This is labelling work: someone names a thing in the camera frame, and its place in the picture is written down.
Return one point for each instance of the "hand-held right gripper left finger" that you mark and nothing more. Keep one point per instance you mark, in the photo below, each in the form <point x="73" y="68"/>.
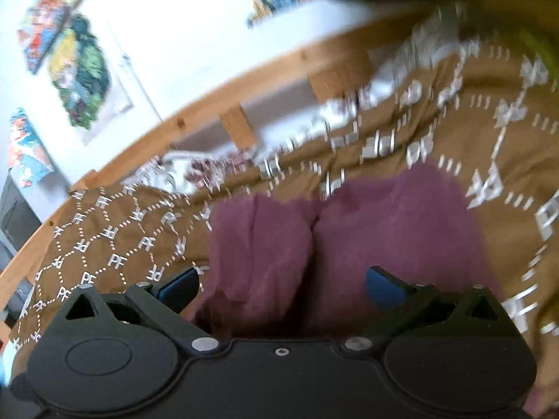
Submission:
<point x="179" y="289"/>

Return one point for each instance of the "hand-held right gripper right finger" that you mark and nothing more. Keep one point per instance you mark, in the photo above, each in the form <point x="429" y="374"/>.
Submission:
<point x="386" y="289"/>

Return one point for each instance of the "maroon small garment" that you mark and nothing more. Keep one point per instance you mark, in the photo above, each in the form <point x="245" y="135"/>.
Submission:
<point x="270" y="244"/>

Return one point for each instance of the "white patterned bedsheet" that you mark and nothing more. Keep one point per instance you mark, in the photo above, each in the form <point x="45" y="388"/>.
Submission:
<point x="174" y="174"/>

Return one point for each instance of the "dark cabinet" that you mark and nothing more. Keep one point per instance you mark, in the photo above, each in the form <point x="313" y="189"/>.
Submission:
<point x="11" y="214"/>

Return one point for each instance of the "yellow-green cloth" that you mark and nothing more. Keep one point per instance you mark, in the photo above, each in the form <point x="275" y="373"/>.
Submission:
<point x="539" y="43"/>

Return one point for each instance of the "blue wall poster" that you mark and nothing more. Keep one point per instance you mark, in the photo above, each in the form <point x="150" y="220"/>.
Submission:
<point x="28" y="148"/>

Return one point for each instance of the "white wall pipe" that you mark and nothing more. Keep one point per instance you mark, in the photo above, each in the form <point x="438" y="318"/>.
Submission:
<point x="131" y="70"/>

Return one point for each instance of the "green jigsaw wall poster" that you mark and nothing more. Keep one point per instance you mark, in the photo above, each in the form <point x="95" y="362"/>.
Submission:
<point x="81" y="74"/>

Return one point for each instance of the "wooden bed frame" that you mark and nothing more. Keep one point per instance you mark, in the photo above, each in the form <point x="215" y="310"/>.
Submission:
<point x="279" y="67"/>

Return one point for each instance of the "orange colourful wall poster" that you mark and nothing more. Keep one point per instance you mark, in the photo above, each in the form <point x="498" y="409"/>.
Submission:
<point x="43" y="30"/>

